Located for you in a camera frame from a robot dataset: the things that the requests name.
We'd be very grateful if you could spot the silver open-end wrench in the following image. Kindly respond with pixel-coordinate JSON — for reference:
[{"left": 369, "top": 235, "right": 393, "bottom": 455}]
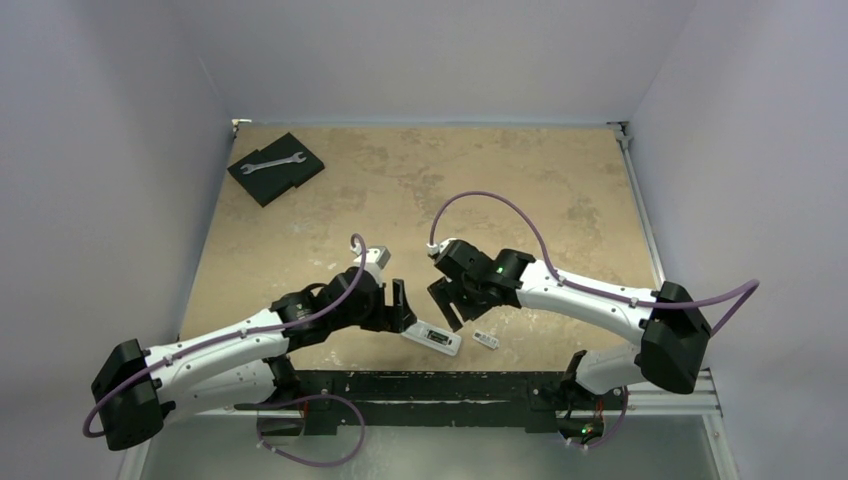
[{"left": 240, "top": 152, "right": 307, "bottom": 175}]

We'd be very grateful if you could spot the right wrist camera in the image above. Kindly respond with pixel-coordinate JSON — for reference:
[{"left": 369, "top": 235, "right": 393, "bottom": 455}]
[{"left": 426, "top": 238, "right": 455, "bottom": 259}]

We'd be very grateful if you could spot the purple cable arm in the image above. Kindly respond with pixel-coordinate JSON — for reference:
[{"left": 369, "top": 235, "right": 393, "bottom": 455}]
[
  {"left": 82, "top": 232, "right": 369, "bottom": 440},
  {"left": 427, "top": 190, "right": 761, "bottom": 336}
]

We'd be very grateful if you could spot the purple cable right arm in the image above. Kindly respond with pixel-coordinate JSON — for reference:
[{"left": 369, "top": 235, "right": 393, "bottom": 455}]
[{"left": 427, "top": 190, "right": 761, "bottom": 336}]

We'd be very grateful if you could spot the black foam pad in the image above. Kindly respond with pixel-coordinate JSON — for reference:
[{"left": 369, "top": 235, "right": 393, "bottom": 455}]
[{"left": 228, "top": 133, "right": 325, "bottom": 207}]

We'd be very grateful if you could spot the green AAA battery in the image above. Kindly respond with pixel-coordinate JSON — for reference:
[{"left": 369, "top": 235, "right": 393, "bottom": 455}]
[{"left": 427, "top": 331, "right": 451, "bottom": 346}]

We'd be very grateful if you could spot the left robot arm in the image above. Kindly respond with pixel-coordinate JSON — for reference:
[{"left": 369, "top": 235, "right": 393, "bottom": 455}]
[{"left": 91, "top": 267, "right": 418, "bottom": 451}]

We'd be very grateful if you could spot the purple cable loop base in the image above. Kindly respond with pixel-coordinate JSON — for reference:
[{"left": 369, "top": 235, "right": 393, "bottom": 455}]
[{"left": 255, "top": 393, "right": 366, "bottom": 468}]

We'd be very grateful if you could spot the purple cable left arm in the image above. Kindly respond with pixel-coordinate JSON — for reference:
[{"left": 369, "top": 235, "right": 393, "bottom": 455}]
[{"left": 82, "top": 232, "right": 369, "bottom": 440}]

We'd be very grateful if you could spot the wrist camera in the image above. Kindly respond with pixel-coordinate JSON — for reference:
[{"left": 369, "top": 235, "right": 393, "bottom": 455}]
[
  {"left": 426, "top": 238, "right": 455, "bottom": 259},
  {"left": 351, "top": 246, "right": 391, "bottom": 285}
]

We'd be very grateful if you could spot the white battery cover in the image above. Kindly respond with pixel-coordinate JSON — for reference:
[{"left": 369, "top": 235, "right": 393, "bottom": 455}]
[{"left": 472, "top": 330, "right": 499, "bottom": 350}]

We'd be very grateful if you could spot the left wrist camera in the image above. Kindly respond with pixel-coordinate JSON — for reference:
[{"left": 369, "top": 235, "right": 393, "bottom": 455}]
[{"left": 351, "top": 246, "right": 391, "bottom": 285}]

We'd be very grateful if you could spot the white remote control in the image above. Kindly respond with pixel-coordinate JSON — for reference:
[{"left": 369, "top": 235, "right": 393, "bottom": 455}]
[{"left": 401, "top": 320, "right": 462, "bottom": 357}]

